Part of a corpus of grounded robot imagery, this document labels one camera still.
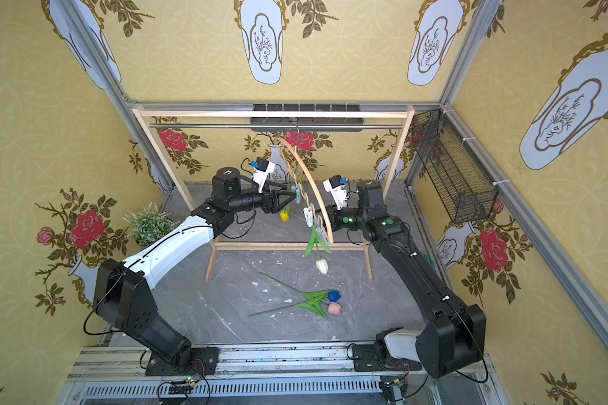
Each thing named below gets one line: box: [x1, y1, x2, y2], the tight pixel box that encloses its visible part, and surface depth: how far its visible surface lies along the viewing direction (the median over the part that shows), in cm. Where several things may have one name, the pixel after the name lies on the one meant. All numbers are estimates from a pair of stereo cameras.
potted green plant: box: [122, 201, 180, 249], surface depth 87 cm
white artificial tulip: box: [304, 226, 332, 275], surface depth 75 cm
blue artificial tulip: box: [259, 270, 342, 303], surface depth 87 cm
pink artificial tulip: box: [248, 297, 342, 319], surface depth 85 cm
